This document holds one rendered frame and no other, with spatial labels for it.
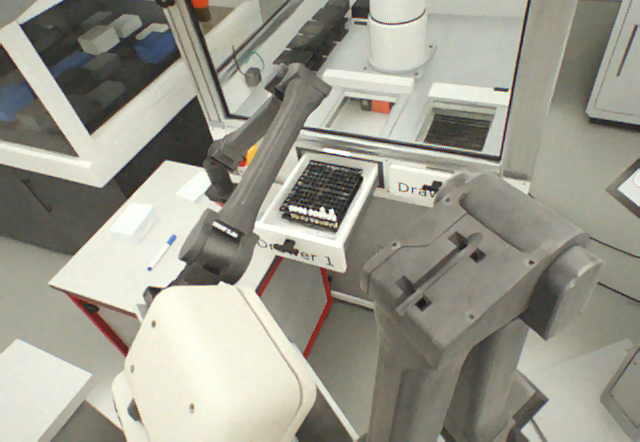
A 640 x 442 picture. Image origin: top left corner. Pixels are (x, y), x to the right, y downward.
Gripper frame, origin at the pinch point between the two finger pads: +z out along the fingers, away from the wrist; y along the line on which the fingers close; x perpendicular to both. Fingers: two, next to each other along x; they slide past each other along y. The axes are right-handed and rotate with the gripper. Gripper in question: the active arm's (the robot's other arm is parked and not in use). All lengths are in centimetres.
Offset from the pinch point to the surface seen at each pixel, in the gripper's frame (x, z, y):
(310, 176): -15.1, -4.8, -20.4
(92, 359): 31, 85, 80
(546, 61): -23, -44, -79
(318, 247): 10.1, -5.5, -33.6
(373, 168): -24.5, -3.4, -37.4
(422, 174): -21, -7, -53
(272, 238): 9.8, -4.3, -19.6
